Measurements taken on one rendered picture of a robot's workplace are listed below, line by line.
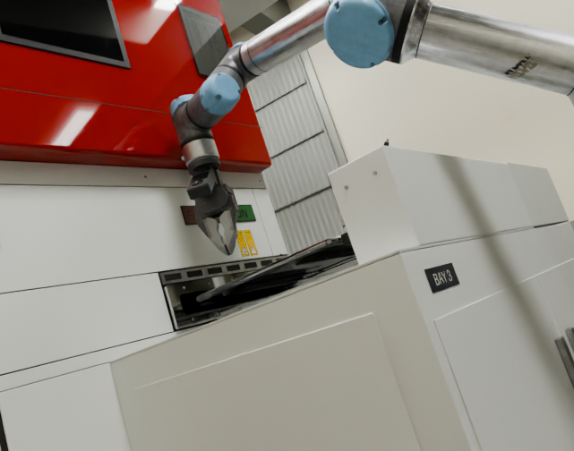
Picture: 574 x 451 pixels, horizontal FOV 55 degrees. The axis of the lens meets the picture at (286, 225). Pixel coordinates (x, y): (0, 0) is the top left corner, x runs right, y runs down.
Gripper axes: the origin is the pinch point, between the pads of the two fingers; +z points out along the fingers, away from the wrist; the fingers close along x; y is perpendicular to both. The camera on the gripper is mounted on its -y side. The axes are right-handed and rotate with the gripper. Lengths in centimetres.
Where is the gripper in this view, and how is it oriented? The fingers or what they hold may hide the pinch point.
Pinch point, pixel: (227, 249)
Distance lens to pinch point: 115.3
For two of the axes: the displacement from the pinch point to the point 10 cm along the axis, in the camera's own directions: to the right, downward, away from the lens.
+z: 3.1, 9.3, -1.9
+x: -9.4, 3.3, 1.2
